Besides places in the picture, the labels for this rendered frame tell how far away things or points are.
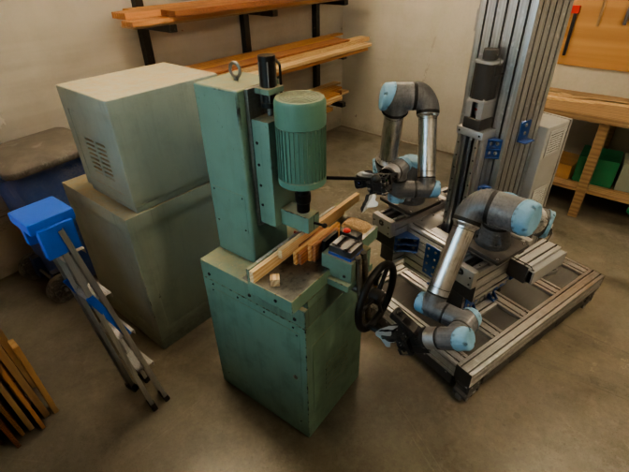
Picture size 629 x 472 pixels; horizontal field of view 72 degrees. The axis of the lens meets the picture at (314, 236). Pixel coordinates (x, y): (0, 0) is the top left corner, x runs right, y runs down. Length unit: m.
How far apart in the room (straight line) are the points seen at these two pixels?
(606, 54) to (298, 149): 3.40
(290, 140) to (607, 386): 2.10
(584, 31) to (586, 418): 3.06
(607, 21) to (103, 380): 4.38
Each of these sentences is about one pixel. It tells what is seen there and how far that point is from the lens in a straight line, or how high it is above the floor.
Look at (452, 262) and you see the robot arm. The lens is 1.53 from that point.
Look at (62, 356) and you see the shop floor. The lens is 2.93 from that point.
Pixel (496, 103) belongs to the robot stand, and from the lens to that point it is 2.05.
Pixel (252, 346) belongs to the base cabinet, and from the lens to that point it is 2.02.
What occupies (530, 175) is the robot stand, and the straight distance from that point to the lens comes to 2.33.
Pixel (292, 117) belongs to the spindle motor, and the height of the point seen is 1.46.
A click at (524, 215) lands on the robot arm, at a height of 1.21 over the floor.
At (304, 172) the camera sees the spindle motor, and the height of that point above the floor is 1.27.
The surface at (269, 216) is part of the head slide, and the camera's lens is 1.70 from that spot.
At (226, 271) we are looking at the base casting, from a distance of 1.84.
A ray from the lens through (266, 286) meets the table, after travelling 1.57.
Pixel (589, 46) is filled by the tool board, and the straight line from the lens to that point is 4.48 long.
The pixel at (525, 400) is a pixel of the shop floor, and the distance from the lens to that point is 2.56.
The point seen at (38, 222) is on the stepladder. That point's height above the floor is 1.16.
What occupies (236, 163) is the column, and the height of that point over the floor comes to 1.25.
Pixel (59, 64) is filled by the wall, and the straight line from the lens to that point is 3.50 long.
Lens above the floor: 1.91
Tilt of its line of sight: 34 degrees down
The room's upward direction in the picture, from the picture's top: 1 degrees counter-clockwise
